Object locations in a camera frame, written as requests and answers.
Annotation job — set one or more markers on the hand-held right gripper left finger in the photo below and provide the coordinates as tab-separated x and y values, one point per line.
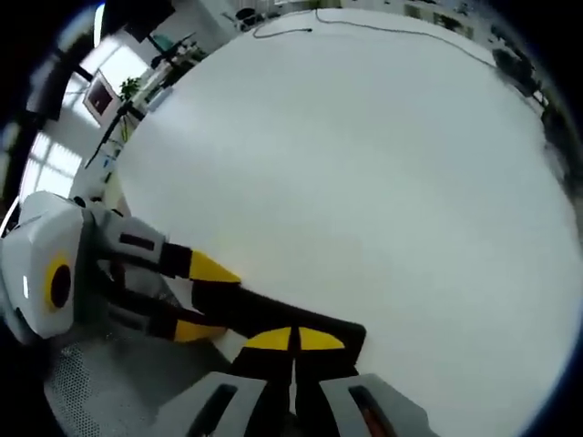
228	405

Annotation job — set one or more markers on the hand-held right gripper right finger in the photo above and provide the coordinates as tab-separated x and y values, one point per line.
364	409

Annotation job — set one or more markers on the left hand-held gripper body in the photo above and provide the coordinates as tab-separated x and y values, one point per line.
36	236

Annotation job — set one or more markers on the black remote control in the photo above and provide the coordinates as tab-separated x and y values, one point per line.
273	314

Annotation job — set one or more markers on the grey mesh office chair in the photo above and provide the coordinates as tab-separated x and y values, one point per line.
114	387

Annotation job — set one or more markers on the white framed computer monitor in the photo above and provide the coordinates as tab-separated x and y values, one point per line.
101	98

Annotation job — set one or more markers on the small green potted plant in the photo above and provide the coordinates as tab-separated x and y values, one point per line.
130	87

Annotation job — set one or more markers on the black television screen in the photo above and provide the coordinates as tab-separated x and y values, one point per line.
136	18

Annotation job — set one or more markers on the green leafy plant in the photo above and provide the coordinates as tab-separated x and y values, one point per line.
558	145

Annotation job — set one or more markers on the dark grey headphones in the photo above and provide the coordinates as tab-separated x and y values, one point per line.
512	64

